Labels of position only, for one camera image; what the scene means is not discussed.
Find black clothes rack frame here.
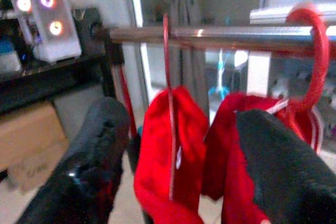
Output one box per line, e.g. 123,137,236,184
90,20,125,99

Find black shelf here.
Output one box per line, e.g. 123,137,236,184
0,8,107,114

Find thin red hanger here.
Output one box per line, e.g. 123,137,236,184
162,13,177,201

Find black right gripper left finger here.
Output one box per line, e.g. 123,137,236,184
15,97,131,224

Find grey curtain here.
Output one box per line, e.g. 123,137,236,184
164,0,204,88

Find red clothes hanger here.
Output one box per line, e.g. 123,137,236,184
285,5,330,112

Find red t-shirt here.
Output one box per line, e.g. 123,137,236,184
133,85,210,224

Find silver clothes rail rod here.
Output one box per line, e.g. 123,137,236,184
109,26,336,56

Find red jacket white stripes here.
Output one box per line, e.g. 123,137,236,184
201,92,324,224

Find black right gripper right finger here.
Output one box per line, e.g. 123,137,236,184
235,109,336,224

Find cardboard box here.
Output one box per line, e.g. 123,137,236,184
0,100,70,192

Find white computer case lit fans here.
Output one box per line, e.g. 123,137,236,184
5,0,82,63

